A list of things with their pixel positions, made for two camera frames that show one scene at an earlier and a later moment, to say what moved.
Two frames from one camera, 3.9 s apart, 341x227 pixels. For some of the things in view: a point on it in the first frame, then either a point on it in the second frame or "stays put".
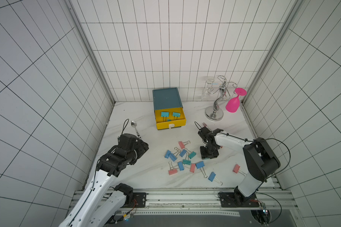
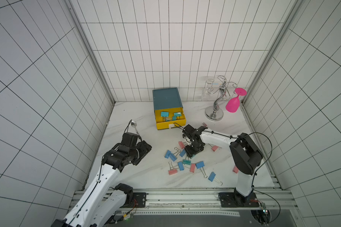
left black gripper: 142,148 stays put
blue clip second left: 173,157 stays put
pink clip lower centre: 192,167 stays put
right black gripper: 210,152 to 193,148
